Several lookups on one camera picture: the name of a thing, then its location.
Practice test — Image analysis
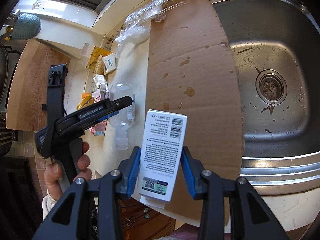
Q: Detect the clear plastic bottle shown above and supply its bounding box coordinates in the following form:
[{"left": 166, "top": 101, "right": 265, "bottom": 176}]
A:
[{"left": 108, "top": 83, "right": 135, "bottom": 151}]

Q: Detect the orange yellow snack bag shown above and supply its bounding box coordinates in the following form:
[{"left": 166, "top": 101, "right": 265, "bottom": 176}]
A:
[{"left": 76, "top": 92, "right": 94, "bottom": 110}]

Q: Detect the white blue medicine box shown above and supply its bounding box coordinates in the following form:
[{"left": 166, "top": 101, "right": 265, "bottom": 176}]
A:
[{"left": 137, "top": 109, "right": 187, "bottom": 209}]

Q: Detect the white paper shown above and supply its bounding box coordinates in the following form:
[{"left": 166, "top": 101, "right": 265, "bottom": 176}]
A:
[{"left": 93, "top": 74, "right": 109, "bottom": 92}]

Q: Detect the loofah sponge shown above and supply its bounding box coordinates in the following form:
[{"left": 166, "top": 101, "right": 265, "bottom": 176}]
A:
[{"left": 93, "top": 55, "right": 105, "bottom": 76}]

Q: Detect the white atomy box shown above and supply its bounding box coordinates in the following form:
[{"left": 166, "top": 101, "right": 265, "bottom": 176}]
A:
[{"left": 102, "top": 53, "right": 117, "bottom": 75}]

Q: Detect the white plastic bag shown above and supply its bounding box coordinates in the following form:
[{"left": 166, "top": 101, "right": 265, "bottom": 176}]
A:
[{"left": 115, "top": 25, "right": 151, "bottom": 59}]

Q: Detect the clear plastic packaging tray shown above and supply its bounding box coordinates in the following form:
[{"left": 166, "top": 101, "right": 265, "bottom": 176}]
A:
[{"left": 124, "top": 0, "right": 187, "bottom": 23}]

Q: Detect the strawberry milk carton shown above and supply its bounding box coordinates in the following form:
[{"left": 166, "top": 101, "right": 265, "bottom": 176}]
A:
[{"left": 89, "top": 89, "right": 109, "bottom": 136}]

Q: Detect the person's left hand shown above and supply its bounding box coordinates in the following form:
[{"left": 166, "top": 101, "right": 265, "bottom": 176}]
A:
[{"left": 43, "top": 141, "right": 93, "bottom": 202}]

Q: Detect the wooden cabinet door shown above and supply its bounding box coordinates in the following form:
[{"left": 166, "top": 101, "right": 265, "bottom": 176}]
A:
[{"left": 118, "top": 198, "right": 175, "bottom": 239}]

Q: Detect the wooden cutting board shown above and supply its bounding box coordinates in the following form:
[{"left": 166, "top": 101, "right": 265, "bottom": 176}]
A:
[{"left": 6, "top": 39, "right": 70, "bottom": 131}]

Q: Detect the small white yogurt bottle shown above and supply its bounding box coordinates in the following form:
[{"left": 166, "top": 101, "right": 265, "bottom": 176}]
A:
[{"left": 81, "top": 43, "right": 94, "bottom": 58}]

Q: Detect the brown cardboard sheet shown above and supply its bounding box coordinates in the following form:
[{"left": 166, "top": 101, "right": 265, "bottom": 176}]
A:
[{"left": 145, "top": 0, "right": 245, "bottom": 227}]

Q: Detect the teal utensil holder cup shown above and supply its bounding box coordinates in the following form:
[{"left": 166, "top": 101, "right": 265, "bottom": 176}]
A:
[{"left": 11, "top": 13, "right": 41, "bottom": 40}]

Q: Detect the stainless steel sink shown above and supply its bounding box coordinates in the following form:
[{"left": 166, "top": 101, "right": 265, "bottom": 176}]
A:
[{"left": 210, "top": 0, "right": 319, "bottom": 195}]

